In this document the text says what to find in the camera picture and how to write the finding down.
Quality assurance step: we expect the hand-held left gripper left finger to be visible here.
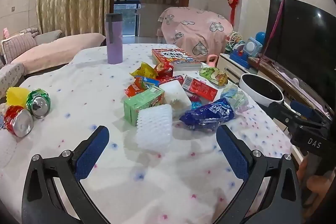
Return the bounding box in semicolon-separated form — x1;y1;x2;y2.
21;125;111;224

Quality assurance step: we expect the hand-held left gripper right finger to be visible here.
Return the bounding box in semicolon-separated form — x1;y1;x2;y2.
216;124;302;224

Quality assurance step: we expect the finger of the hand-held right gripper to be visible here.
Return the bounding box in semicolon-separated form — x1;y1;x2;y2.
267;101;298;133
290;100;332;125

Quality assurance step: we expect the white round bin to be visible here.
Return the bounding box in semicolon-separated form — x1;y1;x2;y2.
238;73;285;106

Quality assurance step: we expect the white foam fruit net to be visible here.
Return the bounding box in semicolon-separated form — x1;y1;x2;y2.
135;104;174;152

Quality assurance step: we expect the red candy tube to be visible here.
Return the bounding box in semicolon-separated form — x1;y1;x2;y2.
157;75;184;84

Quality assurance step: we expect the person's right hand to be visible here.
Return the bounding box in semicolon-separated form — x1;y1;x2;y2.
297;156;332;210

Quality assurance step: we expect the blue snack bag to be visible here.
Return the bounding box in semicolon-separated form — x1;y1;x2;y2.
179;98;235;131

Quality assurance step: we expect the light blue plastic wrapper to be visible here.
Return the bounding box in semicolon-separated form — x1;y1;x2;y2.
220;82;248;109

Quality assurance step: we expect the black television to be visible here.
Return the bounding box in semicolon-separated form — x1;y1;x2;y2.
262;0;336;114

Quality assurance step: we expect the white television cabinet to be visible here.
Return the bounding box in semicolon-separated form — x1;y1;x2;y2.
218;53;336;119

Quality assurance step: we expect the green carton box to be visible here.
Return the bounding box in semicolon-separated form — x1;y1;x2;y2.
123;86;165;126

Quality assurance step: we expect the blue toy cash register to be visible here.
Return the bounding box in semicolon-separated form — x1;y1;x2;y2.
230;42;251;69

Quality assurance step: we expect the crushed green can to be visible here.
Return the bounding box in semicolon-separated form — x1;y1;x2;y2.
26;88;51;119

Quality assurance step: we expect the light blue square toy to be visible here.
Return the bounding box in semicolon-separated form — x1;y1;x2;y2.
245;36;263;58

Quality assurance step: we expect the red flat box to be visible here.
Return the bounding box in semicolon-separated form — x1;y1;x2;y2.
182;75;218;101

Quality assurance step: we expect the orange red snack wrapper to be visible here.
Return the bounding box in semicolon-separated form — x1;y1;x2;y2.
125;76;160;97

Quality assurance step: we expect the green drink pouch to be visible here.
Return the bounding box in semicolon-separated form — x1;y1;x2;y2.
199;67;229;86

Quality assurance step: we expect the crushed red can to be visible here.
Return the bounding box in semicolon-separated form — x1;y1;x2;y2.
4;105;34;138

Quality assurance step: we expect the white foam block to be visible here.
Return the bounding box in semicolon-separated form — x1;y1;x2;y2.
159;80;192;111

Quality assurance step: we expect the ferris wheel toy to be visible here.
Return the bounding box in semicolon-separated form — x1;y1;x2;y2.
225;31;242;51

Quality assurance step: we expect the yellow plastic wrapper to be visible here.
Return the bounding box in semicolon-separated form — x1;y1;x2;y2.
6;87;30;106

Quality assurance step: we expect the yellow snack wrapper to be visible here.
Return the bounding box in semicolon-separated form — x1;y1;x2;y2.
130;62;158;80

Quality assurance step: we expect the thin children's book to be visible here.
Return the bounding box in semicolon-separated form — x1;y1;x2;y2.
155;61;202;68
157;64;202;70

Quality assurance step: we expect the purple tumbler with grey lid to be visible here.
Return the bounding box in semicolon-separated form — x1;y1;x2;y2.
105;13;124;65

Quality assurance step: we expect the pink blanket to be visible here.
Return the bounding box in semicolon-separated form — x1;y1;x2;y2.
10;33;106;73

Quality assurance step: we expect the red cracker snack bag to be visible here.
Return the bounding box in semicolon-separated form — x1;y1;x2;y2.
155;61;174;78

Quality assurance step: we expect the red cover children's book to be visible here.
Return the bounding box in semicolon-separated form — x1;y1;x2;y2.
151;48;202;67

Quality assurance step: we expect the grey sofa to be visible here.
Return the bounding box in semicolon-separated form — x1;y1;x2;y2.
0;27;107;83

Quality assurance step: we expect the pink heart print cover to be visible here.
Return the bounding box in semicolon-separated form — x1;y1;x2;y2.
157;6;234;62

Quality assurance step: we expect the striped pink pillow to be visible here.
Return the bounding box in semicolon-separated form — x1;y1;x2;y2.
1;32;37;63

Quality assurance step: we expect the glass balcony door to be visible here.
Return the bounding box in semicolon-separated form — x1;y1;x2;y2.
113;0;146;37

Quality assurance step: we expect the pink plastic handle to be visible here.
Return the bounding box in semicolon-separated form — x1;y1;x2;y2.
203;55;218;68

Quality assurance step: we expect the pink cord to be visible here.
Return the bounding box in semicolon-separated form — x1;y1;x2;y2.
259;0;285;72

